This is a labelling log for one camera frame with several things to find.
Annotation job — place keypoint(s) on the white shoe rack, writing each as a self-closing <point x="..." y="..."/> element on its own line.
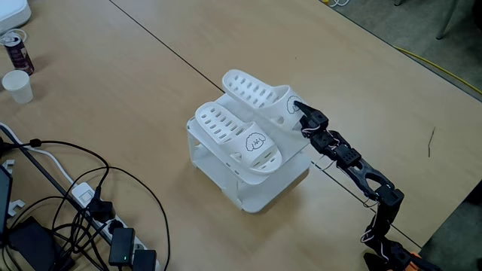
<point x="263" y="188"/>

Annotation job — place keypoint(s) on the dark purple drink can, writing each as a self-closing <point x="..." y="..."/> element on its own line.
<point x="19" y="56"/>

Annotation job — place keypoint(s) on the white power strip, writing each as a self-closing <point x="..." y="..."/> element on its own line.
<point x="83" y="195"/>

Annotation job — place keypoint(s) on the black adapter with green light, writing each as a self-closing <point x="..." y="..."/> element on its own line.
<point x="121" y="244"/>

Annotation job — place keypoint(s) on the small black plug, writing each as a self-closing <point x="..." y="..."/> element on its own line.
<point x="115" y="225"/>

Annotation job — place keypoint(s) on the white dog print slipper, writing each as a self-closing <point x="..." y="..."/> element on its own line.
<point x="256" y="92"/>
<point x="226" y="128"/>

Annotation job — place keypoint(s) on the white paper cup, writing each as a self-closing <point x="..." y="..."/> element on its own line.
<point x="18" y="88"/>

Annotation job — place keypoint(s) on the white printed bracket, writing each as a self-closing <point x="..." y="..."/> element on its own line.
<point x="8" y="163"/>
<point x="15" y="207"/>

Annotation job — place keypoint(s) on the black wall plug charger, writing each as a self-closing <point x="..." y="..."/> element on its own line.
<point x="99" y="210"/>

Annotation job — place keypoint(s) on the grey chair leg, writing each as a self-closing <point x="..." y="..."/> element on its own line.
<point x="399" y="2"/>
<point x="446" y="22"/>

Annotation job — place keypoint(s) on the dark laptop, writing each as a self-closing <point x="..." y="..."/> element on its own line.
<point x="3" y="199"/>

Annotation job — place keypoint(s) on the black power adapter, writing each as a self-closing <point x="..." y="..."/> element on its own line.
<point x="144" y="260"/>

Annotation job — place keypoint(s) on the black flat box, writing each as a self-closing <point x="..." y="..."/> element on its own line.
<point x="34" y="244"/>

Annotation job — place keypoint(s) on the white flat device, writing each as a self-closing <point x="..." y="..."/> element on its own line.
<point x="11" y="13"/>

